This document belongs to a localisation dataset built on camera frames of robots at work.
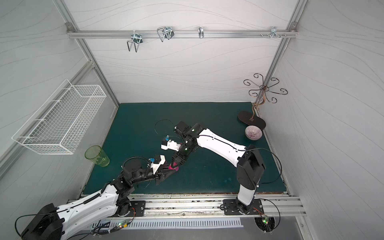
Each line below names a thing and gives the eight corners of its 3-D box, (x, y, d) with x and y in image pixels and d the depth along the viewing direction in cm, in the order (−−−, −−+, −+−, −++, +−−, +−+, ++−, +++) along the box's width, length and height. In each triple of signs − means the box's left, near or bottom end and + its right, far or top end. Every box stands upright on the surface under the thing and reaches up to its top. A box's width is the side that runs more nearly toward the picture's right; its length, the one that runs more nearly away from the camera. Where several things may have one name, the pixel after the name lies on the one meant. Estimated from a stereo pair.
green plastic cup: (95, 167, 89) (81, 157, 78) (100, 156, 94) (88, 145, 83) (107, 167, 89) (95, 157, 78) (111, 156, 94) (101, 145, 83)
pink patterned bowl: (247, 140, 100) (248, 137, 97) (243, 128, 107) (245, 125, 104) (262, 140, 100) (264, 137, 97) (258, 128, 107) (259, 125, 104)
